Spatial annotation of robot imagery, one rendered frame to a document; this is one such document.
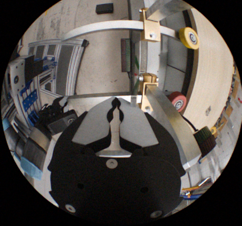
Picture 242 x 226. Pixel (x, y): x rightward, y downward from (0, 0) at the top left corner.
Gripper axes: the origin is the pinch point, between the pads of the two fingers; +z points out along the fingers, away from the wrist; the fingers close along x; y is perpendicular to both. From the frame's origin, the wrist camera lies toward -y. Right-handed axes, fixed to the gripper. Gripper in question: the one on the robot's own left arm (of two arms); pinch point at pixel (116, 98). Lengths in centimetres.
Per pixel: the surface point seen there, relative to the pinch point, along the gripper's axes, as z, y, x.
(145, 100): 14.6, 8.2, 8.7
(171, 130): -2.6, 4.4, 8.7
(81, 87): 102, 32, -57
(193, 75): 12.8, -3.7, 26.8
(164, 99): 5.4, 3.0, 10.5
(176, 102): 11.4, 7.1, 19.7
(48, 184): -75, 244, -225
